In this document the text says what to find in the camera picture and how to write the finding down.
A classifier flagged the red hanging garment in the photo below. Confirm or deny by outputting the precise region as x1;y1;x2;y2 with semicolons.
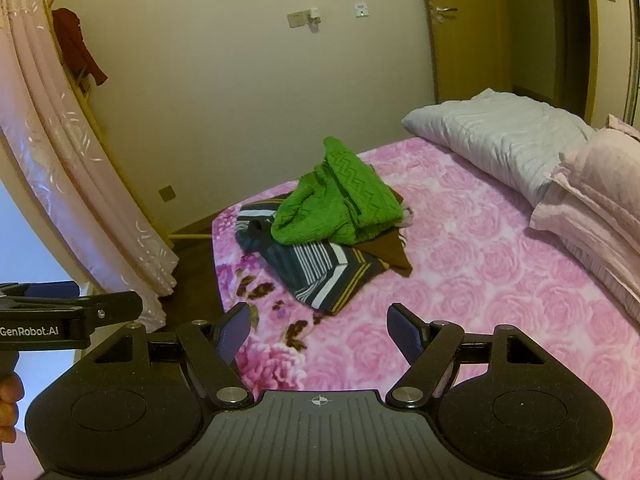
51;7;108;87

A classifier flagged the pink floral blanket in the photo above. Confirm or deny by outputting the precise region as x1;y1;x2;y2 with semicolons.
210;135;640;411

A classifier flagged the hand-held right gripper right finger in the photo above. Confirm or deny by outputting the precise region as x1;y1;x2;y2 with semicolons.
387;302;543;408

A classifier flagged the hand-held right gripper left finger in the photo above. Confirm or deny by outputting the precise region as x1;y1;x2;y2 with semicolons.
94;302;253;408

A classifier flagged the dark striped garment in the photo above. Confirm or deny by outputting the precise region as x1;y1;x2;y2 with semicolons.
234;199;388;317

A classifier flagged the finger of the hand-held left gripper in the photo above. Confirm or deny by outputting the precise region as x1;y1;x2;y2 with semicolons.
0;282;81;306
70;291;143;333

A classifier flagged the yellow wooden door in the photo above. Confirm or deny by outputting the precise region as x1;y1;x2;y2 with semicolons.
417;0;515;106

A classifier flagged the pink pillow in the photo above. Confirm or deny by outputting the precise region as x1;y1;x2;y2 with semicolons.
530;200;640;326
550;115;640;286

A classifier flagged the pink patterned curtain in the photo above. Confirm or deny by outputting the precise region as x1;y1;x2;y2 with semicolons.
0;0;181;333

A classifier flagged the light grey quilt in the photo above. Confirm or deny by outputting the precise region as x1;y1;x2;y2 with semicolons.
401;88;598;206

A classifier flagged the brown garment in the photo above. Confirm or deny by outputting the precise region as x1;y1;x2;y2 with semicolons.
359;187;413;277

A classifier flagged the green knitted sweater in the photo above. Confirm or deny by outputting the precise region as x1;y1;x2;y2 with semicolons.
270;136;406;247

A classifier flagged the person's left hand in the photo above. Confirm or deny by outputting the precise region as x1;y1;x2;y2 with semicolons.
0;375;25;444

